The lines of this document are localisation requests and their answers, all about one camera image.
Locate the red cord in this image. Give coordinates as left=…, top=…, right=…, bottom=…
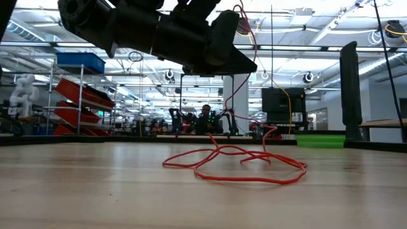
left=162, top=0, right=308, bottom=186

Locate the white pillar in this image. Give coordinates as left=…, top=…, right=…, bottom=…
left=223, top=73, right=249, bottom=125

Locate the black cabinet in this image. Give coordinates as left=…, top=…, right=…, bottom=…
left=261, top=88, right=307, bottom=134

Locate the green plastic tray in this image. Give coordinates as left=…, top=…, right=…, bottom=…
left=294, top=134, right=346, bottom=149

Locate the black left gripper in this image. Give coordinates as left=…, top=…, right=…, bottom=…
left=57, top=0, right=258, bottom=76

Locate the blue storage bin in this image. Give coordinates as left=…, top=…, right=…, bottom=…
left=56, top=52, right=106, bottom=74

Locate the red storage bin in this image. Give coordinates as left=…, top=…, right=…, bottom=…
left=53, top=101, right=102, bottom=124
left=53, top=123, right=112, bottom=137
left=57, top=78, right=116, bottom=111

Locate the thin black hanging cable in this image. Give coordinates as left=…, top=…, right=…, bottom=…
left=372, top=0, right=404, bottom=128

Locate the wooden top desk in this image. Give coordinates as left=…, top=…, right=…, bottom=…
left=359, top=118, right=407, bottom=143

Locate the yellow hanging cable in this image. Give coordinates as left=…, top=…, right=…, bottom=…
left=279, top=87, right=292, bottom=134

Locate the black ceiling cable reel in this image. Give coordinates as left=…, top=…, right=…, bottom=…
left=237, top=17, right=252, bottom=36
left=384, top=19, right=407, bottom=39

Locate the black robot station frame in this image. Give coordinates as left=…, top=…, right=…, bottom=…
left=179, top=73, right=235, bottom=137

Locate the red bin cart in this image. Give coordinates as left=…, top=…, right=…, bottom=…
left=44, top=63, right=117, bottom=136

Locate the person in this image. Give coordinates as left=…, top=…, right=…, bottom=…
left=195, top=104, right=223, bottom=135

